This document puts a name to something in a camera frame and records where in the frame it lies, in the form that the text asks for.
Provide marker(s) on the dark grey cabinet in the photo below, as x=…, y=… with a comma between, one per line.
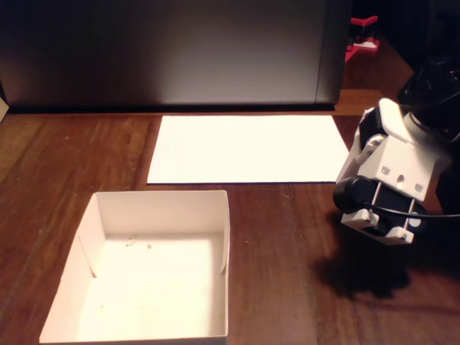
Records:
x=161, y=54

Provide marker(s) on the beige board edge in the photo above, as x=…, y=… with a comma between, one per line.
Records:
x=3, y=108

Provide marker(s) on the white cardboard box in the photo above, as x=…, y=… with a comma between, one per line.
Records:
x=143, y=287

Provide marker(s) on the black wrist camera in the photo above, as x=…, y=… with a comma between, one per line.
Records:
x=354, y=190

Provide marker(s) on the white camera clamp bracket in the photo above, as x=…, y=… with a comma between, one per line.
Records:
x=355, y=217

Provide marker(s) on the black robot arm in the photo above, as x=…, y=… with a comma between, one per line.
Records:
x=427, y=82

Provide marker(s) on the white paper sheet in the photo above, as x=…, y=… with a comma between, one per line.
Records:
x=248, y=151

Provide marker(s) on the red plastic printed part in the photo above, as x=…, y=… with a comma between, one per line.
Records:
x=363, y=46

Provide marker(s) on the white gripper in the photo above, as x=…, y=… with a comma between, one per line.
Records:
x=382, y=201

